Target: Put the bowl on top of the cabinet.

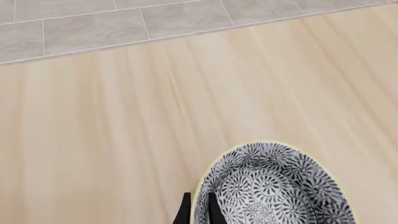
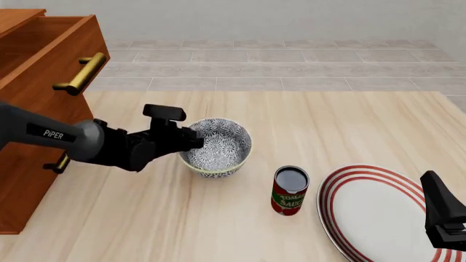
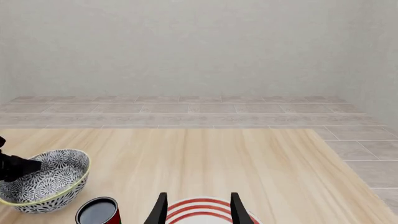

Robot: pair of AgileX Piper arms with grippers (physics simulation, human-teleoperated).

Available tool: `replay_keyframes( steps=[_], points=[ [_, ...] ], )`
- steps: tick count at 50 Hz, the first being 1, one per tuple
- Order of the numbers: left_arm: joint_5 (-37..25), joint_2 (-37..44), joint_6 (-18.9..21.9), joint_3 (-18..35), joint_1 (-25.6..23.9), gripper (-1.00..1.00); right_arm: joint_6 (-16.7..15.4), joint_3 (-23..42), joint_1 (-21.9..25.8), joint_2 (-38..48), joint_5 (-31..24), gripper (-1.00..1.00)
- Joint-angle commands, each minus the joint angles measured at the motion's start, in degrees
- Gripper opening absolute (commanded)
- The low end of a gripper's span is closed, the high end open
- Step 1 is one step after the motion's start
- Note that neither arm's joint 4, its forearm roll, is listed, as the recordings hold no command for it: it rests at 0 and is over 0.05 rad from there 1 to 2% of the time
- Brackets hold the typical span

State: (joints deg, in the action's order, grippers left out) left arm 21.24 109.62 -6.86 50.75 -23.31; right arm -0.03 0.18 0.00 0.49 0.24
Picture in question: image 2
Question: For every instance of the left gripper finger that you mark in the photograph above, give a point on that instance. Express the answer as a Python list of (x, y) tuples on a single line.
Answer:
[(189, 132), (196, 143)]

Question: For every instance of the wooden cabinet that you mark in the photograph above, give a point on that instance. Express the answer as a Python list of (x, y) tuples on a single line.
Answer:
[(16, 207)]

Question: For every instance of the white plate with red rings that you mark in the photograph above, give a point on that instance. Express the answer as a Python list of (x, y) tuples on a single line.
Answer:
[(375, 215)]

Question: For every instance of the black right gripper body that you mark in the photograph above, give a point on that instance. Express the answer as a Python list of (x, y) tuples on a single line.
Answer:
[(448, 236)]

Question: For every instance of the black white patterned bowl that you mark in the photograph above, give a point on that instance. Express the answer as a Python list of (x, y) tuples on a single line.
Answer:
[(222, 152)]

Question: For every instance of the closed wooden drawer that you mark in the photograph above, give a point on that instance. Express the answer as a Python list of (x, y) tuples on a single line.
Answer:
[(25, 166)]

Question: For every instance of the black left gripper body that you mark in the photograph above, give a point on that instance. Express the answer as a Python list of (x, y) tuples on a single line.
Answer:
[(167, 139)]

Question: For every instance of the open wooden drawer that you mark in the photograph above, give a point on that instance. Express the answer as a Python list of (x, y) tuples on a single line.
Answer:
[(58, 57)]

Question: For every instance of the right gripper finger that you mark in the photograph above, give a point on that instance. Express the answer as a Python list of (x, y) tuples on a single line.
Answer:
[(442, 199)]

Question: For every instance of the red tomato sauce tin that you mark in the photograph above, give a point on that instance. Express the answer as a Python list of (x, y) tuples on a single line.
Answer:
[(289, 195)]

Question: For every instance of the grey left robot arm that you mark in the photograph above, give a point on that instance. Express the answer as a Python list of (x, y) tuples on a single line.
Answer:
[(54, 133)]

